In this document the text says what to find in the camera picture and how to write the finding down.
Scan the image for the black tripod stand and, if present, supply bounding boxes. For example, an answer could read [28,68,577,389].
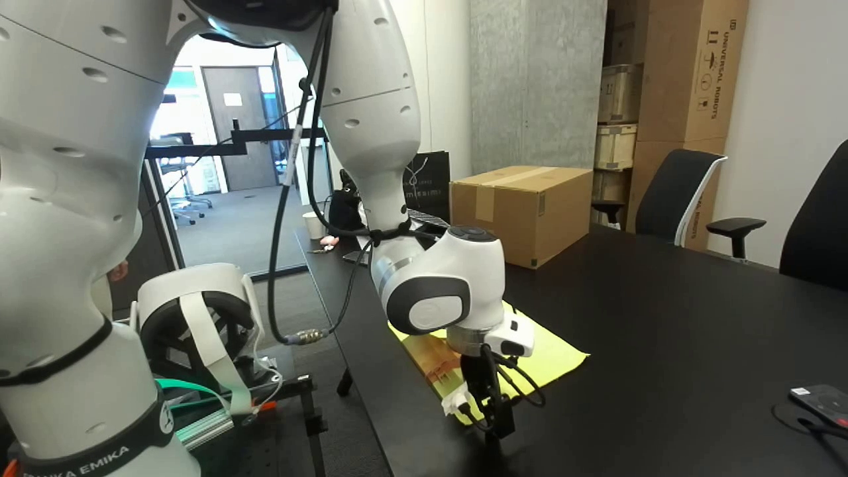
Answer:
[290,368,357,477]

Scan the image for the black horizontal boom bar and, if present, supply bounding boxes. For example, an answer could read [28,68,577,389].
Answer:
[143,122,327,163]

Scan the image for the tan wrist mounted block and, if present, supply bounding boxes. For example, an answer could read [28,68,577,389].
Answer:
[401,331,465,384]

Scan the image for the yellow cloth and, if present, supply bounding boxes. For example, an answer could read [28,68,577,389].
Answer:
[385,299,595,429]

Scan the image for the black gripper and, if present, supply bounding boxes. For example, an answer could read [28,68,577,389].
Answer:
[454,335,519,444]

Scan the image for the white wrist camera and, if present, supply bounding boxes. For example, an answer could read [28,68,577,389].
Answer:
[486,315,539,360]

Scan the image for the black phone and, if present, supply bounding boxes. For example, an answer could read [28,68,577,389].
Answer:
[787,383,848,432]

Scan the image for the small brown cardboard box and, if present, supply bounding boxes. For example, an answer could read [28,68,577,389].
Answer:
[600,61,644,124]

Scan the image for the pale cardboard box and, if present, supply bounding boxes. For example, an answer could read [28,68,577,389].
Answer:
[595,122,638,174]

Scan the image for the grey door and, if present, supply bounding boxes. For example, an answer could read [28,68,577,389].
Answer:
[200,65,281,193]

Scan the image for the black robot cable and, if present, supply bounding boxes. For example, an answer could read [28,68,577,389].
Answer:
[262,5,357,348]

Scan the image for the black office chair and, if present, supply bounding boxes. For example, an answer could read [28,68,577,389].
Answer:
[591,147,770,260]
[779,138,848,293]

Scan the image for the green cable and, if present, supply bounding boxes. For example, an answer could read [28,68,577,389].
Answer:
[155,374,234,419]

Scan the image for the tall brown cardboard box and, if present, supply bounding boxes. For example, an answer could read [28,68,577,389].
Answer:
[624,0,752,254]

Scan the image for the teal grey bar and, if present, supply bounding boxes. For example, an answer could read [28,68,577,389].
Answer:
[169,400,259,452]

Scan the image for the white VR headset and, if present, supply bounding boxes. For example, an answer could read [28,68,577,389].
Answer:
[131,260,286,424]

